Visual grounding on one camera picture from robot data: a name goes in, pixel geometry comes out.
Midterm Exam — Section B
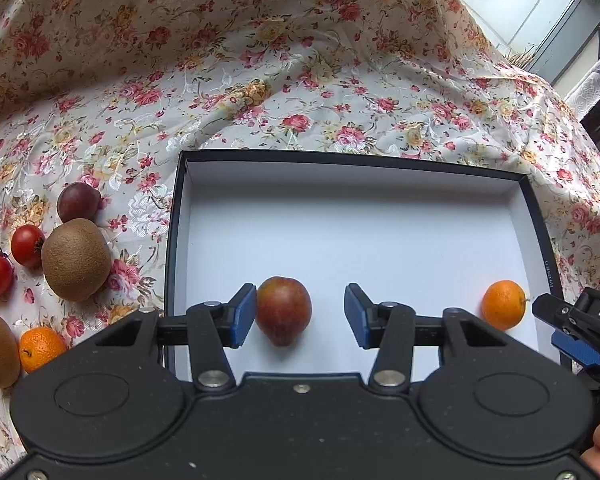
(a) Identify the black box with white inside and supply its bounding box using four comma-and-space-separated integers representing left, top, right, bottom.
163, 149, 576, 387

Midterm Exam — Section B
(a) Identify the white patterned curtain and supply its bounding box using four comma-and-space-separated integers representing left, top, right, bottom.
564, 37, 600, 122

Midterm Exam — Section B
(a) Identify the floral printed cloth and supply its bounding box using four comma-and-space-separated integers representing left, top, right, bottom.
0, 0, 600, 480

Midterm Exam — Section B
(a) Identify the red-yellow pear-like fruit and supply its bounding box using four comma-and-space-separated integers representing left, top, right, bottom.
256, 276, 313, 347

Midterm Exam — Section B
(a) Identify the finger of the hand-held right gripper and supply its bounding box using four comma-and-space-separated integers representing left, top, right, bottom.
551, 331, 600, 372
531, 293, 583, 333

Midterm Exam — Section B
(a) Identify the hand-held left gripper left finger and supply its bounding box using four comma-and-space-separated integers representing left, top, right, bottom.
94, 283, 258, 392

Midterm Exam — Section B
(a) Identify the small mandarin orange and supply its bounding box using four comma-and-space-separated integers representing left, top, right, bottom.
19, 326, 68, 374
481, 280, 528, 332

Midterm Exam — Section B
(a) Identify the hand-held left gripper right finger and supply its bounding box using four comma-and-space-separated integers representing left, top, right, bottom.
344, 283, 511, 392

